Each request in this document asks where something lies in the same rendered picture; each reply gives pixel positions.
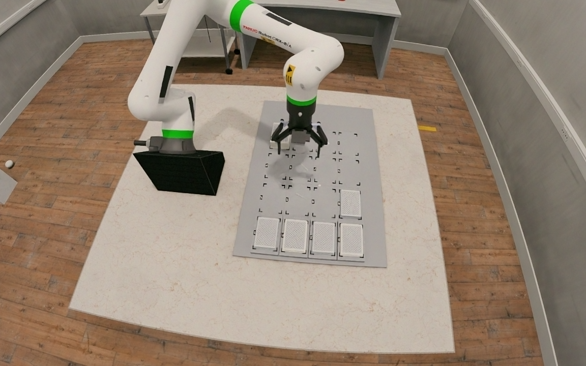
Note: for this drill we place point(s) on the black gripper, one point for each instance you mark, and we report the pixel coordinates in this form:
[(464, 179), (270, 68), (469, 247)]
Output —
[(305, 123)]

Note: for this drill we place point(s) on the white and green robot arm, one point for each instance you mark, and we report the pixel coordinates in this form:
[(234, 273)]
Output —
[(152, 98)]

